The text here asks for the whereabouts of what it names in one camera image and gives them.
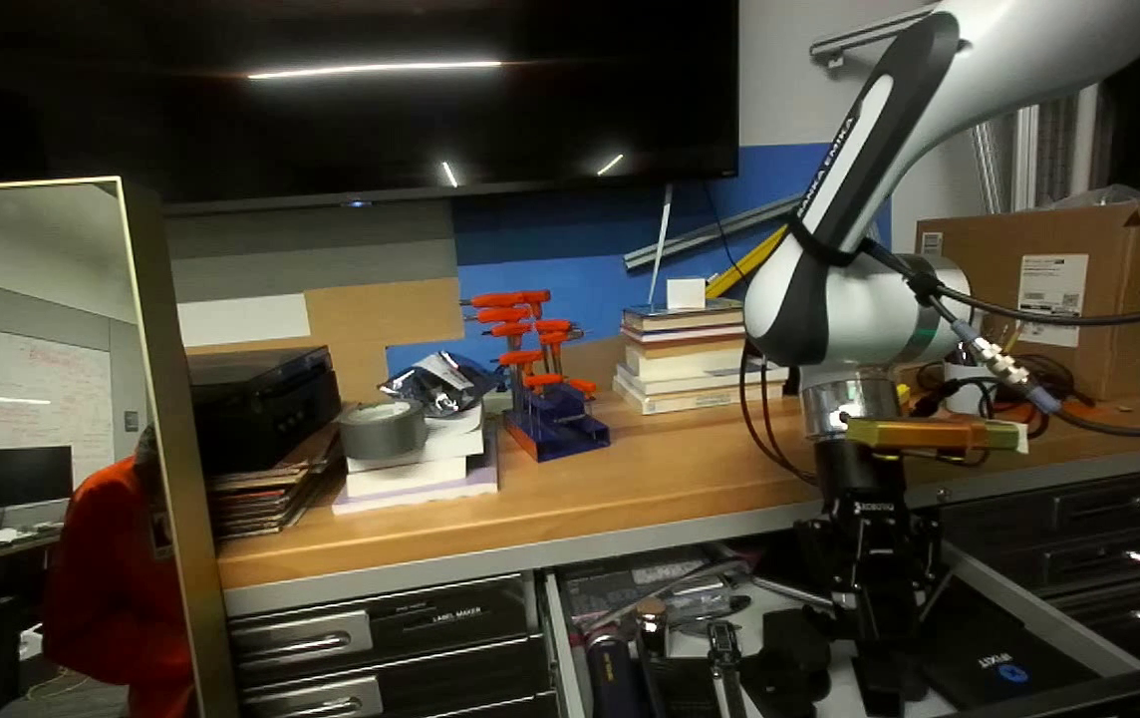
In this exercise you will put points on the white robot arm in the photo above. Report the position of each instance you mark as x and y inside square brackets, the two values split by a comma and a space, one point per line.
[848, 311]

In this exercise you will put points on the metal drawer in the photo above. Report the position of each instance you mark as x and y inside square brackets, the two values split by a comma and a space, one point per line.
[712, 634]

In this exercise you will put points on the stack of books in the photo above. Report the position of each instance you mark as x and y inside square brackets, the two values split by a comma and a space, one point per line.
[688, 359]

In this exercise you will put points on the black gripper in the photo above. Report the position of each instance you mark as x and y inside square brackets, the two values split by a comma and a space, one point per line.
[878, 562]

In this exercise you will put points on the grey tape roll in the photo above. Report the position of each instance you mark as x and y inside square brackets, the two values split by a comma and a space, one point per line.
[383, 433]

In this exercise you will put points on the person in orange shirt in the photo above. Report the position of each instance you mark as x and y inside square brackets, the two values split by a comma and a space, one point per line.
[114, 593]

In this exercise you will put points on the cardboard box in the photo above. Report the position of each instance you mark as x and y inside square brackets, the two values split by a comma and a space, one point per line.
[1075, 273]

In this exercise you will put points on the black wall monitor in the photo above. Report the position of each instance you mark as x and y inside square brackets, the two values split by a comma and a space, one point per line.
[279, 102]

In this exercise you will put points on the black box blue logo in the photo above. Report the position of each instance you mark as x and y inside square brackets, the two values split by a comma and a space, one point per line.
[975, 652]

